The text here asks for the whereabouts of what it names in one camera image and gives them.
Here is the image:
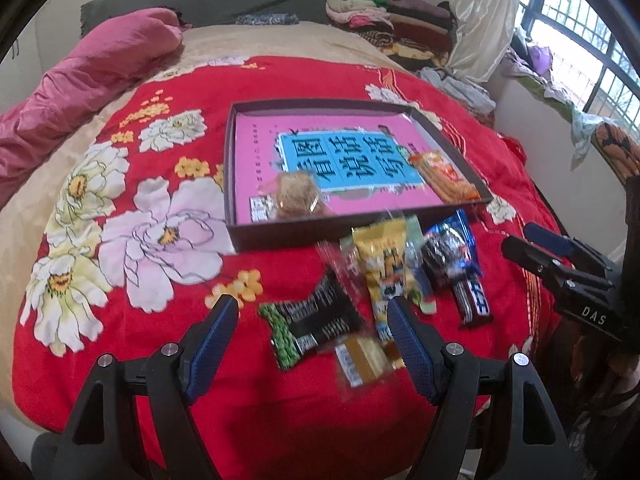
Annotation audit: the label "round pastry in clear wrap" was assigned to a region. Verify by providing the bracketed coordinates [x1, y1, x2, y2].
[260, 170, 334, 221]

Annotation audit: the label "blue cookie packet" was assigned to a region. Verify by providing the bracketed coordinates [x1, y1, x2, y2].
[420, 207, 487, 292]

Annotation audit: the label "yellow snack packet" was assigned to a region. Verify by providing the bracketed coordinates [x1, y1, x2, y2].
[350, 220, 422, 372]

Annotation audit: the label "dark brown cardboard box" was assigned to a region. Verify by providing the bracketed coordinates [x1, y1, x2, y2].
[222, 100, 494, 255]

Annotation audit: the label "red floral blanket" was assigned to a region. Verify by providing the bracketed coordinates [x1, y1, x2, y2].
[10, 55, 568, 480]

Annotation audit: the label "person's dark clothing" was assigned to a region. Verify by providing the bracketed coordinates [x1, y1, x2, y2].
[550, 310, 640, 480]

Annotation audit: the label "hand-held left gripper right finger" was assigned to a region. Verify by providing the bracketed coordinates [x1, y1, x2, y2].
[386, 297, 576, 480]

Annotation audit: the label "pink quilt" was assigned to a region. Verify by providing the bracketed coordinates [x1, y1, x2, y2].
[0, 7, 185, 211]

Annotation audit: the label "green cloth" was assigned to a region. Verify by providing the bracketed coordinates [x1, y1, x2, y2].
[510, 67, 577, 122]

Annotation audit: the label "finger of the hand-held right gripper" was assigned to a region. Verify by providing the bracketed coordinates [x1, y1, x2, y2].
[524, 222, 583, 262]
[501, 236, 577, 287]

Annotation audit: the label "pile of folded clothes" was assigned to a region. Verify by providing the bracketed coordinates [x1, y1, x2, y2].
[325, 0, 458, 68]

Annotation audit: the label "white crumpled cloth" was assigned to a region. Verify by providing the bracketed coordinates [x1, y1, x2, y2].
[415, 65, 497, 117]

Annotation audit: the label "dark patterned cloth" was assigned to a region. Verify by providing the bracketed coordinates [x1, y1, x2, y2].
[235, 12, 301, 27]

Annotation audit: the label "orange biscuit stick packet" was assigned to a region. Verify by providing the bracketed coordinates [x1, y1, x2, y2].
[407, 150, 482, 207]

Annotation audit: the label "barred window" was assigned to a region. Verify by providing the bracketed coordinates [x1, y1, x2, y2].
[520, 0, 640, 137]

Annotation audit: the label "orange black patterned cloth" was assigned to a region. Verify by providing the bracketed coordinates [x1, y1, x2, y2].
[590, 121, 640, 187]

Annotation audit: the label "clear green snack packet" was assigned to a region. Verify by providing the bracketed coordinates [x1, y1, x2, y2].
[404, 215, 439, 317]

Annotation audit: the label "white curtain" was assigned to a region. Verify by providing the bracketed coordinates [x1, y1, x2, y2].
[447, 0, 532, 86]

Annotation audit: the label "pink and blue book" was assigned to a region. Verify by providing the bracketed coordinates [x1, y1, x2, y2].
[235, 110, 447, 224]

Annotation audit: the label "clear red snack packet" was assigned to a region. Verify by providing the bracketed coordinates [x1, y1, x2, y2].
[315, 237, 367, 311]

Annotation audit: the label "black snack packet green ends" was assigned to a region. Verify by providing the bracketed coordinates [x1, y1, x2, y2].
[257, 272, 367, 373]

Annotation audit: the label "purple cloth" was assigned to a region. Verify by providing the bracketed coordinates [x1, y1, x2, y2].
[529, 45, 553, 75]

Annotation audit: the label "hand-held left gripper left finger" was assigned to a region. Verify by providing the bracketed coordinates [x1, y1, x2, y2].
[50, 294, 241, 480]

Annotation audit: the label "dark chocolate bar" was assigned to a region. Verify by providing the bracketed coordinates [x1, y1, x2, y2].
[450, 272, 496, 331]

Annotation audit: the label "small tan biscuit packet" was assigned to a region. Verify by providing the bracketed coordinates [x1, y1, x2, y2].
[332, 332, 397, 392]

